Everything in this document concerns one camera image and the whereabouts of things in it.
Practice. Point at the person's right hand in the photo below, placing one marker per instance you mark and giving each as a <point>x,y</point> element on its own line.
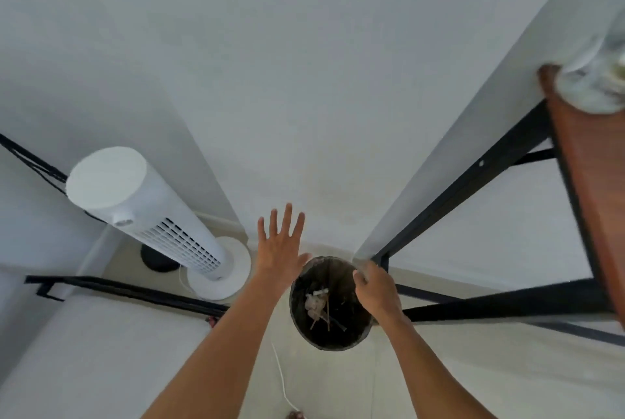
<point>380,294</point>

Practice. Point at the person's left hand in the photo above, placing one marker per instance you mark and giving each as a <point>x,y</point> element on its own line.
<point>278,260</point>

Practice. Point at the person's right thumb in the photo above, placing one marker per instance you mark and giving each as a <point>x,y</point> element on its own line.
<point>359,283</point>

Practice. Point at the person's left middle finger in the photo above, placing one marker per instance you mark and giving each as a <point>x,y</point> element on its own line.
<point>287,218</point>

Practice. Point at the person's left thumb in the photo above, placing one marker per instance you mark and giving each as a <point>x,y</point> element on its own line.
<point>305,261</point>

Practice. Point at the person's left little finger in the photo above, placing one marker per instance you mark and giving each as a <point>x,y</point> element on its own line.
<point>262,229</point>

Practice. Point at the black round waste bin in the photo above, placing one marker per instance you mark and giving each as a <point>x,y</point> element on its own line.
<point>337,335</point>

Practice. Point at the person's left forearm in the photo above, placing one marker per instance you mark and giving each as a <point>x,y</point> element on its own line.
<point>219,360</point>

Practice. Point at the person's right forearm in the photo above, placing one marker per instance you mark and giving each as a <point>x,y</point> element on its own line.
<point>434,374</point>

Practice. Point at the rubbish scraps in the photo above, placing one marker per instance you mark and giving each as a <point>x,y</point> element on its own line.
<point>317,307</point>

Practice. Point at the black round stand base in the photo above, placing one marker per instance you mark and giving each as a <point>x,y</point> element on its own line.
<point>156,261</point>

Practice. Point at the white tower fan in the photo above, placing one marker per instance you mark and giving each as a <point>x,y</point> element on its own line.
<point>146,211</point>

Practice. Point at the black metal bed frame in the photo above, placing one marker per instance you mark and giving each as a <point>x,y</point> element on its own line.
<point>127,289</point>

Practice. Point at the black metal table frame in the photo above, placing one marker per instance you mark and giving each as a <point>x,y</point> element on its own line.
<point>488,172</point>

